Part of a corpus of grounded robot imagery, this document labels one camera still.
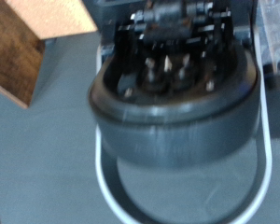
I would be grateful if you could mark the black Keurig coffee machine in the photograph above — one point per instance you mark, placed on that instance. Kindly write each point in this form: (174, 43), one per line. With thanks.
(177, 137)

